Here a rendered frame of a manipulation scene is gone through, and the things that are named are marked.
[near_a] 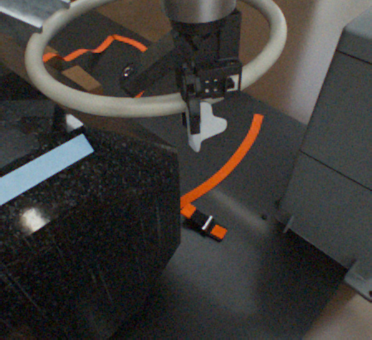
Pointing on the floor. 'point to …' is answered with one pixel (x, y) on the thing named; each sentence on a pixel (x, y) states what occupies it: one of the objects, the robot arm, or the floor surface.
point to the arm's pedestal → (338, 162)
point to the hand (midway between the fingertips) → (188, 134)
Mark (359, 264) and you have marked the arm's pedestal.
